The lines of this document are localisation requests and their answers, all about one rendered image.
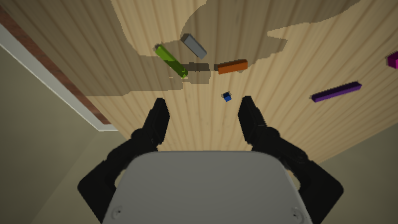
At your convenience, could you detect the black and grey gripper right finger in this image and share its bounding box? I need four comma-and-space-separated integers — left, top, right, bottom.
238, 96, 344, 224

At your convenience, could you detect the small blue cube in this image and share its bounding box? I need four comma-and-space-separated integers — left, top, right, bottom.
223, 93, 231, 102

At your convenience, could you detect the orange rectangular bar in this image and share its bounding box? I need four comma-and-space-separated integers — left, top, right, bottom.
217, 59, 248, 74

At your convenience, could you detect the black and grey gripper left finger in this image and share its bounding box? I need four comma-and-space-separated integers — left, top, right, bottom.
77, 98, 170, 224

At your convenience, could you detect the small magenta cube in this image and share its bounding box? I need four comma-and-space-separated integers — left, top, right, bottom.
387, 52, 398, 69

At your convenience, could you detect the grey rectangular bar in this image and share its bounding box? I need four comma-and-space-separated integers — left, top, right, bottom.
184, 34, 207, 60

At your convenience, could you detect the purple rod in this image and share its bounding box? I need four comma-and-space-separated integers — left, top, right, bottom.
311, 81, 362, 102

